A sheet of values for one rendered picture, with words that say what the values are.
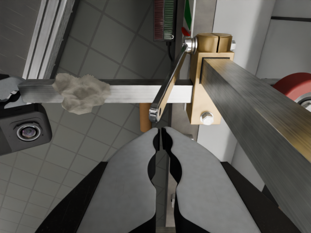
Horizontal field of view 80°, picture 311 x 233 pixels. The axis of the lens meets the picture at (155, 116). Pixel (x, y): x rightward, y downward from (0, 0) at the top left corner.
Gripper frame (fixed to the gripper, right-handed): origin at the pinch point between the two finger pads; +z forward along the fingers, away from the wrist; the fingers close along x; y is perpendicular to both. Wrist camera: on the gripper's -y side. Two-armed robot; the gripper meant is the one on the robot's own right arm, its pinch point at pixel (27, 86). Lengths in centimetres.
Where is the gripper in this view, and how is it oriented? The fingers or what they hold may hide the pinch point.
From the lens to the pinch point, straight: 39.1
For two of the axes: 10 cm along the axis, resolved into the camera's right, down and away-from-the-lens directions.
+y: -10.0, 0.0, -0.1
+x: 0.0, 8.7, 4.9
